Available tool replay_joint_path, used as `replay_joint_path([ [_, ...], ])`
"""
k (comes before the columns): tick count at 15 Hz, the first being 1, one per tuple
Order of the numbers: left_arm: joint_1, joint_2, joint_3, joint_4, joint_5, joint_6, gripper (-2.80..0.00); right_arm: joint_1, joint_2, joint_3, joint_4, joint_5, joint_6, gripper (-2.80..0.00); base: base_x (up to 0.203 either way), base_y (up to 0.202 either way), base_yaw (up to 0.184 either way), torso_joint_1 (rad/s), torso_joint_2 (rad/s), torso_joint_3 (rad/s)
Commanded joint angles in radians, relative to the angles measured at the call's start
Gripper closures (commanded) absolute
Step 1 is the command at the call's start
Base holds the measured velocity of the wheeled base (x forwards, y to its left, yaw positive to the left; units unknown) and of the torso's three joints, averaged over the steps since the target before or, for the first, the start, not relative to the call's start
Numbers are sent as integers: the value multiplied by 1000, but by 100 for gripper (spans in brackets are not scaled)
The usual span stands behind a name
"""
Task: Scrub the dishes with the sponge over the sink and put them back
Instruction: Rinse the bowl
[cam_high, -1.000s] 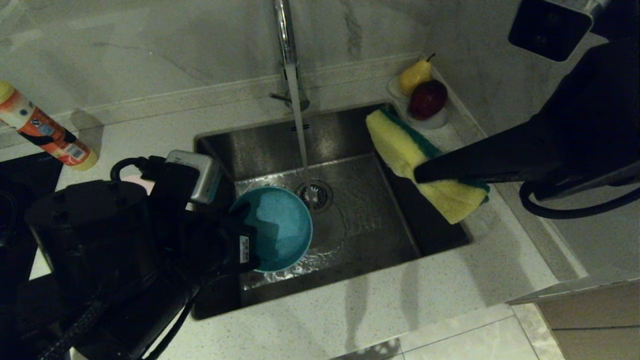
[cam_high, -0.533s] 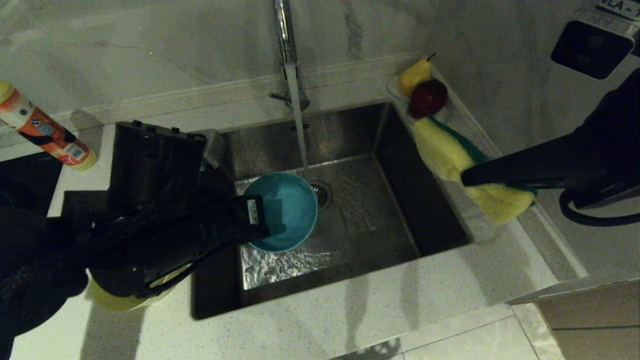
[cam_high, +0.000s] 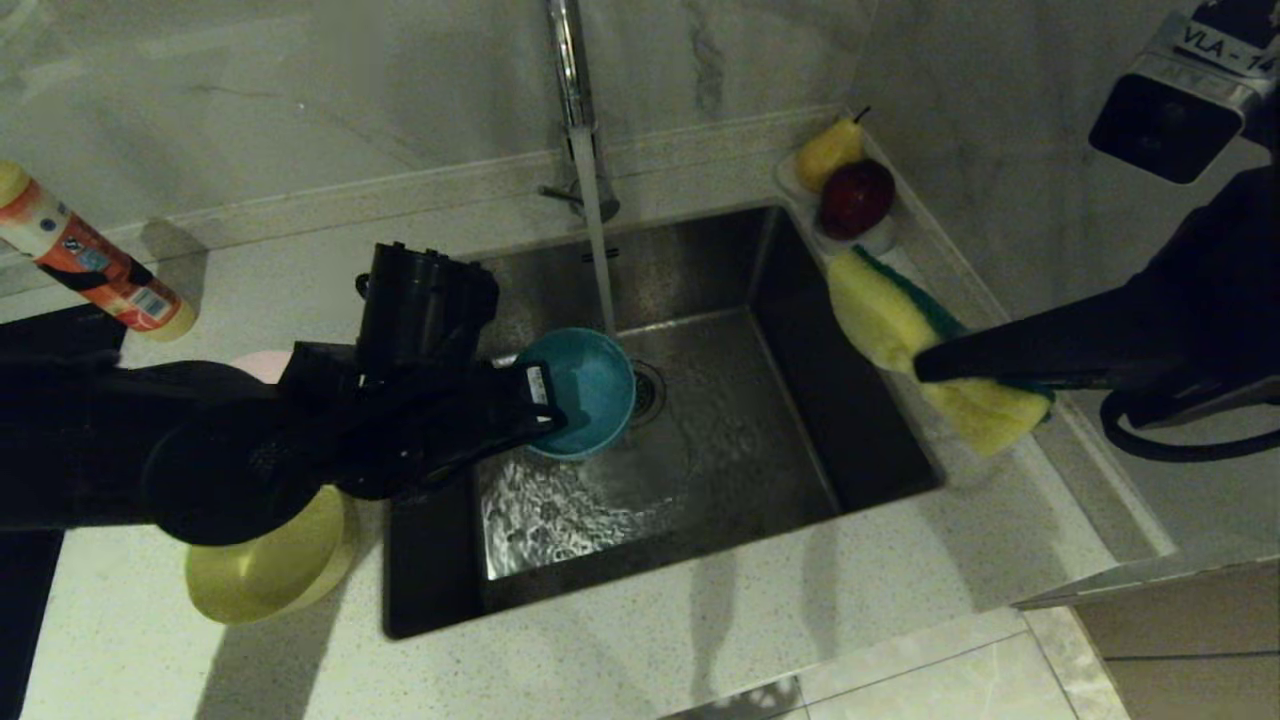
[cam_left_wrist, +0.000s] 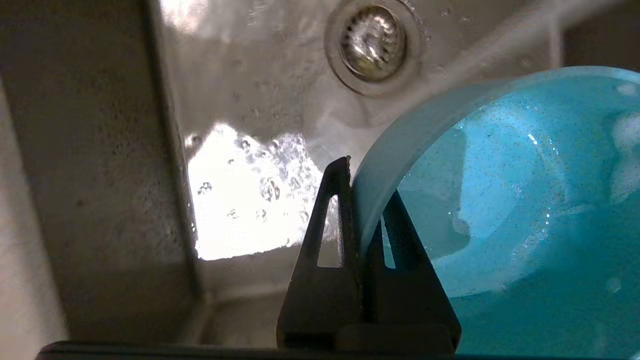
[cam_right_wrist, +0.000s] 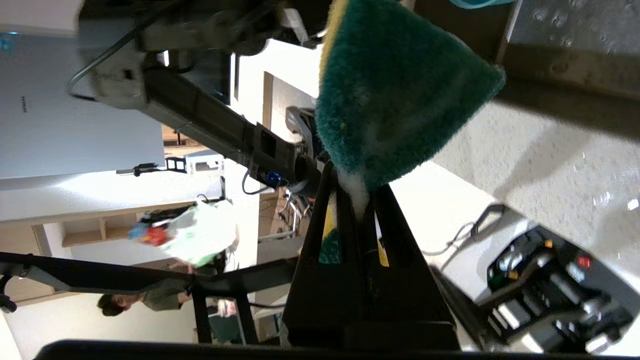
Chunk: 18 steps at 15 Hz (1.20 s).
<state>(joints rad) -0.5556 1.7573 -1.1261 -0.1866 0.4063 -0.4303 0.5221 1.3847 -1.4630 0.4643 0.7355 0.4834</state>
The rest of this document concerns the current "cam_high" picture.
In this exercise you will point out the blue plastic bowl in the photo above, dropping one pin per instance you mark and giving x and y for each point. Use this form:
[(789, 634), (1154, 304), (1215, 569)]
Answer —
[(590, 395)]

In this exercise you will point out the orange label dish soap bottle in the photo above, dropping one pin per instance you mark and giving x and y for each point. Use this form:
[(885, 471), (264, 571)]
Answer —
[(100, 265)]

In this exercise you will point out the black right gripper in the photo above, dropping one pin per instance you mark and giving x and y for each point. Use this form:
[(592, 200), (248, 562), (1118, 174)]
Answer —
[(1220, 290)]

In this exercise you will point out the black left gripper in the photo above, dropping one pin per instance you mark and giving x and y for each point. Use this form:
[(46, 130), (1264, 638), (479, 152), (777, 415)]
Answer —
[(420, 420)]

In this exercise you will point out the clear running water stream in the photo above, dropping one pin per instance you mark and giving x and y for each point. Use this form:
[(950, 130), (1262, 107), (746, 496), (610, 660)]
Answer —
[(600, 260)]

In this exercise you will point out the small white dish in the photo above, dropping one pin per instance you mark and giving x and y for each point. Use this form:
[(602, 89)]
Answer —
[(880, 240)]

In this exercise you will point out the round metal drain strainer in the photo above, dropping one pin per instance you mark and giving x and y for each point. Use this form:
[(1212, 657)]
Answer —
[(650, 395)]

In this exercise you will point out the chrome faucet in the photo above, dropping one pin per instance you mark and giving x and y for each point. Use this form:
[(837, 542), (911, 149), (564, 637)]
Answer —
[(570, 60)]

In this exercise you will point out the yellow plastic bowl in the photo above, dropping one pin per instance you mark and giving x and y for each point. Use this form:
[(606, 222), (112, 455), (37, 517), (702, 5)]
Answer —
[(270, 575)]

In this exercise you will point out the pink plastic bowl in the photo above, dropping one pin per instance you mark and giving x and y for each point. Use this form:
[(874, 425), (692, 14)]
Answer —
[(262, 365)]

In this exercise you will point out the green and yellow sponge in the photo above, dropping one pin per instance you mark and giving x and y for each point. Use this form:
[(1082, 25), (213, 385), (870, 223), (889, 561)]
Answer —
[(885, 320)]

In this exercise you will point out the yellow pear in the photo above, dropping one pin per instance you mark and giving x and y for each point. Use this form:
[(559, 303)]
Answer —
[(825, 160)]

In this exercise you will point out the dark red apple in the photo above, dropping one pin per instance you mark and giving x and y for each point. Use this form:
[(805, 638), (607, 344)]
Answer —
[(857, 200)]

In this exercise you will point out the black induction cooktop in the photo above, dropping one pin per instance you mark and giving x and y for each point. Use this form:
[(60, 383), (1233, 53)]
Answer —
[(30, 620)]

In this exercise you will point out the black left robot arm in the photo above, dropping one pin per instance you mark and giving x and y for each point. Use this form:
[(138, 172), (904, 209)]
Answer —
[(150, 450)]

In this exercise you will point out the stainless steel sink basin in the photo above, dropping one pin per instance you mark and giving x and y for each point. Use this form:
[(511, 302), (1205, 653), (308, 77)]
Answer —
[(750, 450)]

